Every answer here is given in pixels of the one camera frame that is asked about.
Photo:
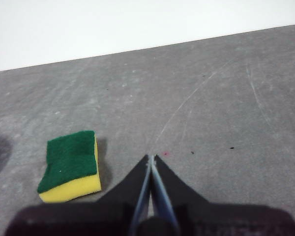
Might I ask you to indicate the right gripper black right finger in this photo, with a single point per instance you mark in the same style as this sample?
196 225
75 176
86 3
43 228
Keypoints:
211 218

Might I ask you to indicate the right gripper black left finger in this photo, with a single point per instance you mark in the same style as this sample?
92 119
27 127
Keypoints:
100 216

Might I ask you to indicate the yellow sponge with green scourer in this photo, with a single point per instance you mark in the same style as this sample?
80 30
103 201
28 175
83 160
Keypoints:
68 157

